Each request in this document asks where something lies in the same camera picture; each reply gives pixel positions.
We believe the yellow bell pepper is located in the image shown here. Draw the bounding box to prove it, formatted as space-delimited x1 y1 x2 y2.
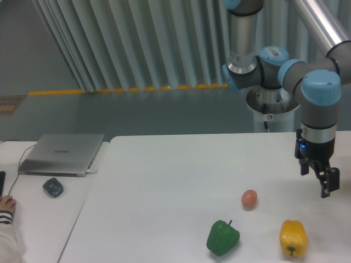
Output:
279 220 307 257

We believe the silver closed laptop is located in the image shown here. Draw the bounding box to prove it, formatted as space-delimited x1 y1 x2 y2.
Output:
18 134 104 177

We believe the black keyboard edge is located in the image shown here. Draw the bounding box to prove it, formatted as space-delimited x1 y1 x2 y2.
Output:
0 171 6 196

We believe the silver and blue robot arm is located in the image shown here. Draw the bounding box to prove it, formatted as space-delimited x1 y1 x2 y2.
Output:
222 1 350 198

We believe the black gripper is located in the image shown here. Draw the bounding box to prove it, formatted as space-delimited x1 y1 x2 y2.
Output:
295 128 340 198

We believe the black laptop cable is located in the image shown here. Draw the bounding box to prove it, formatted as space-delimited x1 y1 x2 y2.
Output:
0 139 38 197

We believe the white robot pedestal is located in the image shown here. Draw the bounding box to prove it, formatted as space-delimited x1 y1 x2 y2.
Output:
246 85 299 133

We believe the brown egg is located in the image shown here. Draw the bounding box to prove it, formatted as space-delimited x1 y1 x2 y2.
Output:
241 189 258 210

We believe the white sleeved forearm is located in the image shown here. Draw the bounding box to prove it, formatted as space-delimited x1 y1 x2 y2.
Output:
1 210 22 263

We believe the person's hand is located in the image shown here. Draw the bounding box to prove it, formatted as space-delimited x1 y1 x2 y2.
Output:
0 195 16 215

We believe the dark grey computer mouse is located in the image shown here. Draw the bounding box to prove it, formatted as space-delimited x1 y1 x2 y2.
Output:
43 178 64 198

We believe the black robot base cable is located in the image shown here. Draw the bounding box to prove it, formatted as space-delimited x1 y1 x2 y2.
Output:
262 103 271 133

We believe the green bell pepper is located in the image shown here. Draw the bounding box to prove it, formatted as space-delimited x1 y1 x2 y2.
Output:
206 220 240 257

